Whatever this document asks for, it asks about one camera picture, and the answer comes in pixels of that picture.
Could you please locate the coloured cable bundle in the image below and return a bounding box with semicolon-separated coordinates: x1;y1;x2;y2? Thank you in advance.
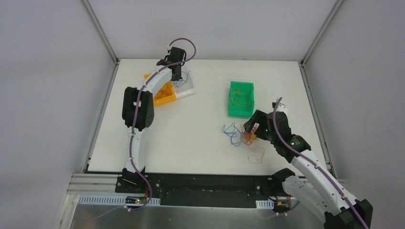
221;122;266;164

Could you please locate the red cable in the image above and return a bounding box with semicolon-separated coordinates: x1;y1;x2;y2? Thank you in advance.
155;84;173;101

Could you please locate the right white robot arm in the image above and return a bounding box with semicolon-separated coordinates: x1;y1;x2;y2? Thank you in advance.
244;110;373;229

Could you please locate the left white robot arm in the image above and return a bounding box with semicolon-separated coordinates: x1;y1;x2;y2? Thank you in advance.
122;46;186;193

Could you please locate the green plastic bin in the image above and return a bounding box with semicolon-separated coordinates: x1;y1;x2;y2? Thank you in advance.
228;81;255;118

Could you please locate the white translucent plastic bin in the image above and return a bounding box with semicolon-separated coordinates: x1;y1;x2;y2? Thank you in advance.
171;67;197;99

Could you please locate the orange plastic bin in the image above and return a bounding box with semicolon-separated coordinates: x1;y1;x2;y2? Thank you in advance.
144;73;176;106

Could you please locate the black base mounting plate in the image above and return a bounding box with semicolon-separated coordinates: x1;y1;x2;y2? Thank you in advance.
115;173;286;209

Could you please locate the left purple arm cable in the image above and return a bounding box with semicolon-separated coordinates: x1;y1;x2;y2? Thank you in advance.
126;38;197;212

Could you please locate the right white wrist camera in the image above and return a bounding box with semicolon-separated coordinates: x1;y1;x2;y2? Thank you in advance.
272;102;288;115

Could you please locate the aluminium frame rail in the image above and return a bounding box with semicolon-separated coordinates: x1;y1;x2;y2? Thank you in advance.
80;0;119;65
301;0;345;66

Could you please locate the right aluminium frame rail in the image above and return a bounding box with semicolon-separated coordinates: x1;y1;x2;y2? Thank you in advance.
301;0;345;66

